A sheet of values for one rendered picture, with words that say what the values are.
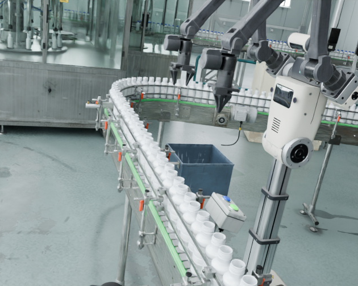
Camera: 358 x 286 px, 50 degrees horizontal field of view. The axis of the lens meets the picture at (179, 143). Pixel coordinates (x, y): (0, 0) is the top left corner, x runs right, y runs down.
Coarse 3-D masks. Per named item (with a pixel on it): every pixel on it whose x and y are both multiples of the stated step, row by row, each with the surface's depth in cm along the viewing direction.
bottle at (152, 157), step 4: (152, 148) 162; (156, 148) 165; (152, 152) 162; (156, 152) 162; (148, 156) 164; (152, 156) 162; (156, 156) 162; (152, 160) 162; (152, 164) 162; (148, 168) 164; (148, 172) 164; (148, 176) 165; (148, 184) 166
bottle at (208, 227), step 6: (204, 222) 112; (210, 222) 112; (204, 228) 110; (210, 228) 109; (198, 234) 112; (204, 234) 110; (210, 234) 110; (198, 240) 111; (204, 240) 110; (210, 240) 110; (204, 246) 110; (198, 252) 111; (204, 252) 110; (192, 258) 115; (198, 258) 112; (198, 264) 112; (192, 270) 114; (198, 270) 113
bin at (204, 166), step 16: (176, 144) 236; (192, 144) 240; (208, 144) 243; (176, 160) 217; (192, 160) 244; (208, 160) 248; (224, 160) 228; (192, 176) 212; (208, 176) 215; (224, 176) 219; (192, 192) 216; (208, 192) 219; (224, 192) 223
